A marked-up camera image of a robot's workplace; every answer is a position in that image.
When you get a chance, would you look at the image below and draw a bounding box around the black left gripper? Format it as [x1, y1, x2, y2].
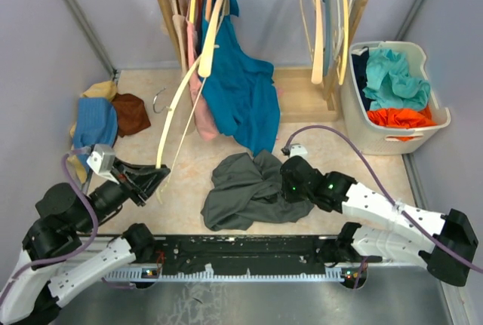
[76, 156, 172, 233]

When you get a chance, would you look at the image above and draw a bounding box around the cream wooden hanger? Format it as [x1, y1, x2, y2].
[299, 0, 324, 84]
[152, 57, 207, 205]
[198, 0, 230, 78]

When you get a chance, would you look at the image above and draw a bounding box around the dark grey t-shirt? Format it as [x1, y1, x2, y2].
[201, 150, 314, 231]

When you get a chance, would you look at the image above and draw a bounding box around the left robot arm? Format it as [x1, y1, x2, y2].
[1, 158, 171, 324]

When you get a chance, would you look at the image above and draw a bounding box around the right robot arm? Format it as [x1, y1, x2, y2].
[280, 156, 478, 287]

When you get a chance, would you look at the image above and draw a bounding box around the pink hanging t-shirt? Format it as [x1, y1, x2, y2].
[186, 0, 219, 141]

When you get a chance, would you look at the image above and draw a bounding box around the teal blue hanging t-shirt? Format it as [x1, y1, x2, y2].
[202, 0, 281, 155]

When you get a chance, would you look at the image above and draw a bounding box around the beige hanging t-shirt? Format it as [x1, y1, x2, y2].
[168, 0, 188, 74]

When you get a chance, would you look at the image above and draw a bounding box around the yellow cream hanger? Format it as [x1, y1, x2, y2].
[337, 0, 349, 86]

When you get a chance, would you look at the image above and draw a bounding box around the brown folded cloth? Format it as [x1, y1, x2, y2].
[112, 94, 151, 137]

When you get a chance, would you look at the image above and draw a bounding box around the blue folded cloth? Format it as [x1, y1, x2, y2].
[72, 97, 118, 149]

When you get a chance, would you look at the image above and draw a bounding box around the yellow cloth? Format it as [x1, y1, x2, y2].
[67, 81, 118, 185]

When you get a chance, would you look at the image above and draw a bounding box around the wooden clothes rack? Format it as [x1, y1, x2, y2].
[157, 0, 369, 123]

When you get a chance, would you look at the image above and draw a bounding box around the navy garment in basket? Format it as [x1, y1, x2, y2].
[352, 47, 373, 112]

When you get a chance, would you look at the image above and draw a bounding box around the orange garment in basket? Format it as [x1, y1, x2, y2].
[367, 106, 437, 129]

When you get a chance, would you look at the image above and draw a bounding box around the turquoise garment in basket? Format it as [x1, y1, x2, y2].
[363, 48, 431, 112]

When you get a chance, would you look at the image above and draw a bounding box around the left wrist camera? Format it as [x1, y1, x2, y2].
[87, 144, 118, 183]

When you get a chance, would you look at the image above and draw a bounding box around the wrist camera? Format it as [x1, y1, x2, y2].
[281, 143, 309, 159]
[87, 144, 118, 183]

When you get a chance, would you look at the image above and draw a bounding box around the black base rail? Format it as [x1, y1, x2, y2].
[133, 235, 363, 276]

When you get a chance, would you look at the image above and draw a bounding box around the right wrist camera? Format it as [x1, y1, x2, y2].
[281, 143, 309, 159]

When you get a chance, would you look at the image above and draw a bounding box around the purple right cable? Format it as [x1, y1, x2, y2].
[288, 124, 483, 274]

